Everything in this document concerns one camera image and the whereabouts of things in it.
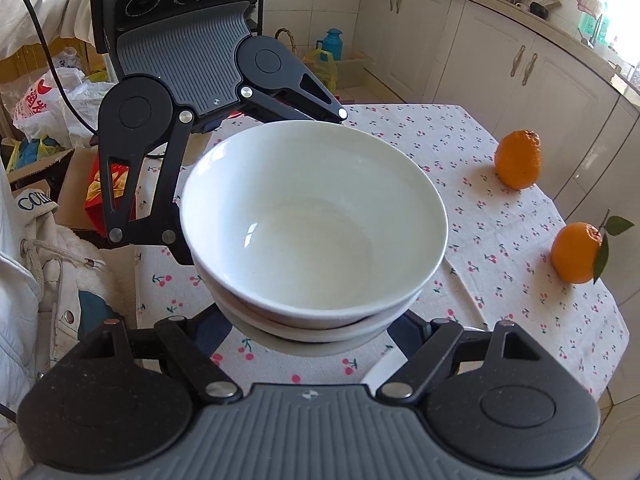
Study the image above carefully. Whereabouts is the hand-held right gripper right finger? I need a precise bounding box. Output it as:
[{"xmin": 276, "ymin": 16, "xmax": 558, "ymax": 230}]
[{"xmin": 378, "ymin": 309, "xmax": 546, "ymax": 405}]

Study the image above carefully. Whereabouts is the white red print plastic bag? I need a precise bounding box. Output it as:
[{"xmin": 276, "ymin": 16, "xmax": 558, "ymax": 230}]
[{"xmin": 12, "ymin": 67, "xmax": 119, "ymax": 144}]

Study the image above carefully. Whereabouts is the white pink flower bowl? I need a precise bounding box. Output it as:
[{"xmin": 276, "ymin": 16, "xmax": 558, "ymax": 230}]
[
  {"xmin": 192, "ymin": 260, "xmax": 424, "ymax": 344},
  {"xmin": 215, "ymin": 305, "xmax": 409, "ymax": 360},
  {"xmin": 179, "ymin": 120, "xmax": 449, "ymax": 330}
]

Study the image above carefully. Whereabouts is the orange with green leaves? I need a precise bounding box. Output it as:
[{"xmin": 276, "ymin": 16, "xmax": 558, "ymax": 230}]
[{"xmin": 551, "ymin": 209, "xmax": 635, "ymax": 286}]

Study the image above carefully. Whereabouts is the yellow plastic bag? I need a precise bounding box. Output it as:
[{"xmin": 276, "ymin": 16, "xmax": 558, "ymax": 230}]
[{"xmin": 299, "ymin": 48, "xmax": 340, "ymax": 92}]

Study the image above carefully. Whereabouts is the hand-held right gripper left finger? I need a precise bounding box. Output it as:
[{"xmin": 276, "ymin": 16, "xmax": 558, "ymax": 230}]
[{"xmin": 74, "ymin": 304, "xmax": 242, "ymax": 405}]

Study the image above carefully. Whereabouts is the blue thermos flask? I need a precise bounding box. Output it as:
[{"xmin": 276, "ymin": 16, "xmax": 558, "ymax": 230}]
[{"xmin": 315, "ymin": 28, "xmax": 346, "ymax": 61}]

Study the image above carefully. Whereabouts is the beige cherry print tablecloth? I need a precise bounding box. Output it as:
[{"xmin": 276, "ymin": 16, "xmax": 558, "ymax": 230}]
[{"xmin": 134, "ymin": 240, "xmax": 482, "ymax": 392}]

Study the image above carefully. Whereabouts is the white cherry print tablecloth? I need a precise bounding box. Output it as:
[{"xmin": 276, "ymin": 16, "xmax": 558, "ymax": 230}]
[{"xmin": 202, "ymin": 103, "xmax": 630, "ymax": 402}]

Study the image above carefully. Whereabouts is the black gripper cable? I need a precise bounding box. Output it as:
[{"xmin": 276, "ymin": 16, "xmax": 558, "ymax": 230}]
[{"xmin": 0, "ymin": 0, "xmax": 101, "ymax": 149}]

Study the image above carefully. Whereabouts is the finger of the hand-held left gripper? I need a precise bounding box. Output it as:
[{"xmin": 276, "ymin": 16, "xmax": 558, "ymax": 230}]
[
  {"xmin": 239, "ymin": 61, "xmax": 350, "ymax": 126},
  {"xmin": 98, "ymin": 109, "xmax": 196, "ymax": 267}
]

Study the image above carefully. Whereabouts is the wicker basket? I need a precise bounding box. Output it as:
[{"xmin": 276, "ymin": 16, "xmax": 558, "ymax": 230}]
[{"xmin": 273, "ymin": 28, "xmax": 299, "ymax": 57}]

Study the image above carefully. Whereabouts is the brown cardboard box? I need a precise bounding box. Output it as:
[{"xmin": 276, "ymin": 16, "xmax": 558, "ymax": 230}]
[{"xmin": 7, "ymin": 147, "xmax": 101, "ymax": 232}]

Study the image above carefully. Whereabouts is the white jacket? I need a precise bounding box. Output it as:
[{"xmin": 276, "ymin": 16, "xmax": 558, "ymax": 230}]
[{"xmin": 0, "ymin": 160, "xmax": 139, "ymax": 480}]

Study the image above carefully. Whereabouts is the grey kitchen countertop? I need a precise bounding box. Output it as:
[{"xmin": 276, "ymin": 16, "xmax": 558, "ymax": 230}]
[{"xmin": 360, "ymin": 0, "xmax": 640, "ymax": 112}]

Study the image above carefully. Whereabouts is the metal kitchen faucet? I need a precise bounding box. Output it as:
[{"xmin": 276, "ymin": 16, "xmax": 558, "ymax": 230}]
[{"xmin": 563, "ymin": 0, "xmax": 604, "ymax": 49}]

